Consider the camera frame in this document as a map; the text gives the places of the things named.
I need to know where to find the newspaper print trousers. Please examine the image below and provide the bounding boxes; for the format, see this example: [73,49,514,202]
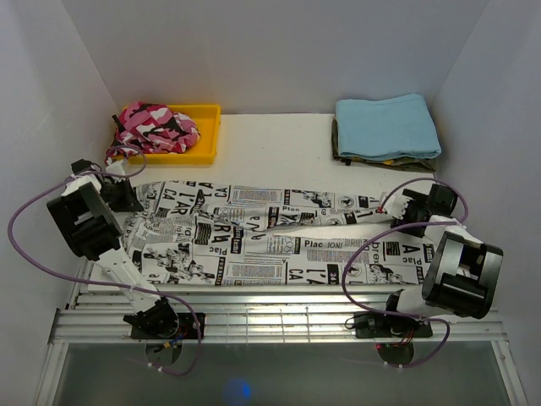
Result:
[123,181,434,287]

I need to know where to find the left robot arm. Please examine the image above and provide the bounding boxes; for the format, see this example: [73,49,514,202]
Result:
[46,159,180,338]

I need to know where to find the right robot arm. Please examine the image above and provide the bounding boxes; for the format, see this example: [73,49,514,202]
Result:
[379,184,504,336]

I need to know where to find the olive camouflage folded trousers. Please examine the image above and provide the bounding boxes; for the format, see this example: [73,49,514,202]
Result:
[331,118,437,173]

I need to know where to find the pink camouflage trousers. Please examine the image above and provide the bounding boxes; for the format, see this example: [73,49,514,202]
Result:
[106,101,201,158]

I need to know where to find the light blue folded trousers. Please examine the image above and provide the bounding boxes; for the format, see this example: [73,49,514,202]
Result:
[335,93,441,162]

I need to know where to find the yellow plastic tray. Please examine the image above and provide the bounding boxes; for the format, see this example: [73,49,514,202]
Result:
[110,104,222,166]

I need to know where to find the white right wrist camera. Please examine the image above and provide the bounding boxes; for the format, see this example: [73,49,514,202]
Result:
[377,193,412,219]

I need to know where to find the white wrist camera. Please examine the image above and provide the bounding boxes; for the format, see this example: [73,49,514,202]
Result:
[106,159,128,181]
[377,193,412,219]

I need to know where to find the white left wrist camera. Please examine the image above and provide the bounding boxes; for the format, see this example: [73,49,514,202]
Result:
[106,159,128,181]

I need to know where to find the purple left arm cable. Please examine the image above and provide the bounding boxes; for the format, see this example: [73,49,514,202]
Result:
[7,145,205,377]

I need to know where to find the aluminium rail frame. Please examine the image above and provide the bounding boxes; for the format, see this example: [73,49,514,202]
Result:
[46,257,508,346]

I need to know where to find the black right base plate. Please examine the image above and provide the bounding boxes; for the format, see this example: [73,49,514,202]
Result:
[349,312,433,339]

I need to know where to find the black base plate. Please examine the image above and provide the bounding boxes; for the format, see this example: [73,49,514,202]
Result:
[128,312,205,341]
[349,312,433,339]

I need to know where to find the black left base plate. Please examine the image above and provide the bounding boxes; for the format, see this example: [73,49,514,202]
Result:
[128,312,205,341]

